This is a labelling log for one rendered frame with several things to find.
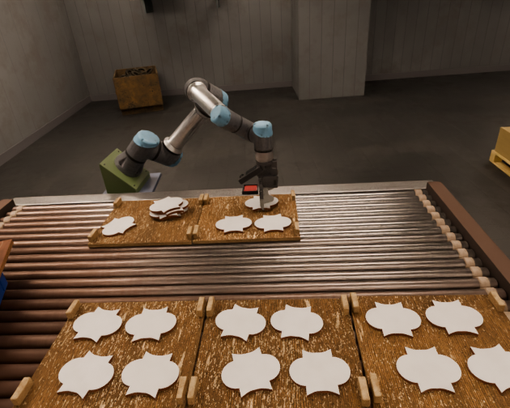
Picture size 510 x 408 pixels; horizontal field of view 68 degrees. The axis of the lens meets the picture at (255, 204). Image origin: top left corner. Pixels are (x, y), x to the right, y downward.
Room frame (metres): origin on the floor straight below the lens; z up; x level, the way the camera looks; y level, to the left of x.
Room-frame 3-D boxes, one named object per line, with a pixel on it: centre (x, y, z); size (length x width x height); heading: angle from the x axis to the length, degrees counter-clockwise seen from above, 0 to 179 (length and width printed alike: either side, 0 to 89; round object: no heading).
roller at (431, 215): (1.36, 0.21, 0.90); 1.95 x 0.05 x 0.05; 86
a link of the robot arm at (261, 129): (1.44, -0.05, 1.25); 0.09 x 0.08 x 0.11; 32
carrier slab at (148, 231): (1.39, 0.44, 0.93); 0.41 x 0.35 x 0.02; 85
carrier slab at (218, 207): (1.36, 0.03, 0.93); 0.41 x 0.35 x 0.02; 86
